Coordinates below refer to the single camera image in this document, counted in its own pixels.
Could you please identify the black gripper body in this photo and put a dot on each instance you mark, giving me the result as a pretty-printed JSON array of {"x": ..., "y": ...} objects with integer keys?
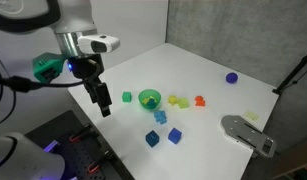
[{"x": 84, "y": 68}]

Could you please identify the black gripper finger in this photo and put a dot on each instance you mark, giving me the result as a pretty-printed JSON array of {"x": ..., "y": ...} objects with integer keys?
[
  {"x": 104, "y": 100},
  {"x": 90, "y": 91}
]

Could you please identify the teal green rubber animal toy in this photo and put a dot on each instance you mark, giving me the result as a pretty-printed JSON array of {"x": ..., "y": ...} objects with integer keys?
[{"x": 151, "y": 104}]

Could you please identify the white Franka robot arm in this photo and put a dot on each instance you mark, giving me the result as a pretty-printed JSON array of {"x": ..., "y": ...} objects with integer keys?
[{"x": 73, "y": 16}]

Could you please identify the green plastic bowl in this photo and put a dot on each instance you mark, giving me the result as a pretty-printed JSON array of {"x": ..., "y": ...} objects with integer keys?
[{"x": 144, "y": 95}]

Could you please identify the green cube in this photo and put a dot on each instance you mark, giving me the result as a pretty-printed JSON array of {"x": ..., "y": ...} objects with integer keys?
[{"x": 127, "y": 97}]

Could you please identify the black red clamp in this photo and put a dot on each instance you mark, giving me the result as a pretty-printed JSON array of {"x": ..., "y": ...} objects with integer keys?
[
  {"x": 100, "y": 162},
  {"x": 80, "y": 132}
]

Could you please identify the yellow rubber bear toy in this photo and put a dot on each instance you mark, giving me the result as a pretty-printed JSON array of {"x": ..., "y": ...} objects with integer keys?
[{"x": 148, "y": 99}]

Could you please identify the light blue elephant toy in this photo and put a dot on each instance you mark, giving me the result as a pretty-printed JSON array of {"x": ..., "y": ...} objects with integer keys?
[{"x": 160, "y": 117}]

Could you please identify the dark blue cube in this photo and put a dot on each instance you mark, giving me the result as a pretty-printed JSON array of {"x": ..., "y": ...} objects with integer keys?
[{"x": 152, "y": 138}]

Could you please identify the black perforated board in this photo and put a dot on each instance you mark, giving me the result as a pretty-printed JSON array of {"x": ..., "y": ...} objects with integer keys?
[{"x": 71, "y": 156}]

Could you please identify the yellow star-shaped toy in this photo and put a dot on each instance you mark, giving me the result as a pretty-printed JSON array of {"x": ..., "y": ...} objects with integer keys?
[{"x": 172, "y": 100}]

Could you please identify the bright blue cube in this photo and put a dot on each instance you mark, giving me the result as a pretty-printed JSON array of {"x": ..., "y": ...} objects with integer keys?
[{"x": 175, "y": 135}]

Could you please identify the lime green translucent block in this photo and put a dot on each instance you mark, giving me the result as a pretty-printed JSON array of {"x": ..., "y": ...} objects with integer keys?
[{"x": 183, "y": 103}]

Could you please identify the orange rubber animal toy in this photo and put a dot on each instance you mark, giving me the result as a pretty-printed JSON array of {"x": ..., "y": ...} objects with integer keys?
[{"x": 199, "y": 101}]

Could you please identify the purple ball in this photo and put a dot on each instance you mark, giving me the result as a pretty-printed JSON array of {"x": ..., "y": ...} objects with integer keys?
[{"x": 231, "y": 77}]

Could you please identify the pale yellow translucent block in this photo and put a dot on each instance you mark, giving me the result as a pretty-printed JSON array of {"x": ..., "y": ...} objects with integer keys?
[{"x": 251, "y": 116}]

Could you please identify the black tripod pole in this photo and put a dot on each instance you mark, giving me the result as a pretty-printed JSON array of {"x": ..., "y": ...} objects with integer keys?
[{"x": 294, "y": 74}]

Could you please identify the brown wooden furniture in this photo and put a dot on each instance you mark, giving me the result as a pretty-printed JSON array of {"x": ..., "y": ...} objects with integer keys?
[{"x": 298, "y": 163}]

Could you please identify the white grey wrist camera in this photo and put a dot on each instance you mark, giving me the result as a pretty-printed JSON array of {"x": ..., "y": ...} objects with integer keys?
[{"x": 99, "y": 43}]

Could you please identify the green plastic camera mount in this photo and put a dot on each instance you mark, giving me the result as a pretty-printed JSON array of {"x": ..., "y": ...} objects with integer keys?
[{"x": 46, "y": 68}]

